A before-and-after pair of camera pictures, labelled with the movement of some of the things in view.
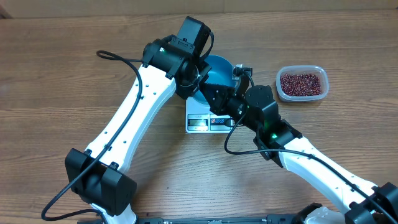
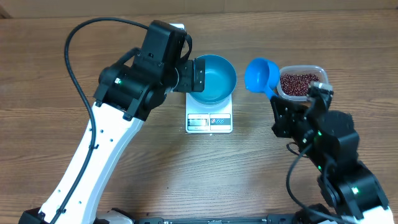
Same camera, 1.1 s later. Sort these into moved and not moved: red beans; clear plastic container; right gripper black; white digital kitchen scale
Moved: right gripper black
Not moved: clear plastic container; white digital kitchen scale; red beans
